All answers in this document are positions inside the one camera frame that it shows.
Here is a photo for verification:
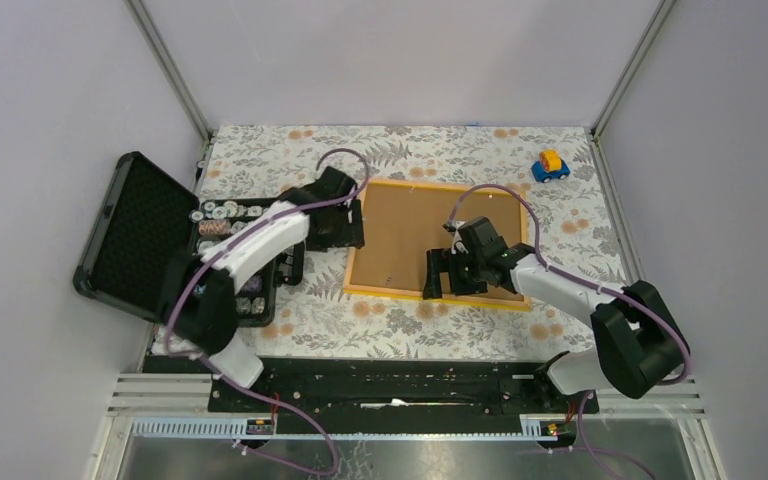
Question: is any brown cardboard backing board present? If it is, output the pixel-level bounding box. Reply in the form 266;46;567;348
343;178;532;311

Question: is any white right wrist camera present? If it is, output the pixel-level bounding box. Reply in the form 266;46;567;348
443;220;469;255

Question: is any right aluminium corner post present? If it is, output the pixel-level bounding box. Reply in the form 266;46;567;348
590;0;677;142

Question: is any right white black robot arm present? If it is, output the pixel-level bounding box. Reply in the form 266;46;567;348
422;217;690;412

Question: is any black poker chip case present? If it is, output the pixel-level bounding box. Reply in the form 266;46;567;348
72;150;306;331

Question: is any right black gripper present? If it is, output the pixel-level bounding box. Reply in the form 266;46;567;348
422;247;488;300

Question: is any aluminium corner post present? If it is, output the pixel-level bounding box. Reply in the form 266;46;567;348
124;0;213;144
590;0;677;142

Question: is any yellow wooden picture frame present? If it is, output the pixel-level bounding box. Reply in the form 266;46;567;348
342;178;533;313

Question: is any yellow blue toy car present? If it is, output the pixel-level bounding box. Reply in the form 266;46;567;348
531;149;571;183

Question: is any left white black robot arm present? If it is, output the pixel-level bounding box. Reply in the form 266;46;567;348
158;167;369;411

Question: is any aluminium rail front frame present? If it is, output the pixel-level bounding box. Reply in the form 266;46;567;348
107;373;726;479

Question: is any floral patterned table mat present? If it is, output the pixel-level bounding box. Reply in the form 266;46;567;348
199;125;628;361

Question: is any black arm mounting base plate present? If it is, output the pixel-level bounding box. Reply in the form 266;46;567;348
142;354;601;437

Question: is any left aluminium corner post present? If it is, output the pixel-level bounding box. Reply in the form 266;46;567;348
124;0;213;144

